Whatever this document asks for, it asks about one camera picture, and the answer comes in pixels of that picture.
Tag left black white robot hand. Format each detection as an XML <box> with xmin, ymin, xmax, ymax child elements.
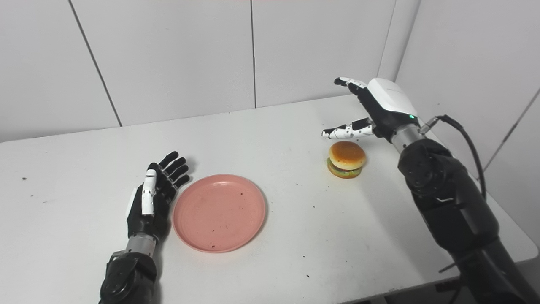
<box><xmin>127</xmin><ymin>151</ymin><xmax>191</xmax><ymax>243</ymax></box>

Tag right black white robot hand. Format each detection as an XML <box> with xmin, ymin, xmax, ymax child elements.
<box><xmin>321</xmin><ymin>77</ymin><xmax>421</xmax><ymax>144</ymax></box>

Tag toy hamburger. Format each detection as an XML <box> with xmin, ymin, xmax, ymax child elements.
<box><xmin>327</xmin><ymin>141</ymin><xmax>367</xmax><ymax>179</ymax></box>

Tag pink round plate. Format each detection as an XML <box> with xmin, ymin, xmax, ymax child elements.
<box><xmin>173</xmin><ymin>174</ymin><xmax>267</xmax><ymax>253</ymax></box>

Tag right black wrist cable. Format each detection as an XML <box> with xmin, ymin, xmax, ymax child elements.
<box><xmin>420</xmin><ymin>114</ymin><xmax>487</xmax><ymax>201</ymax></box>

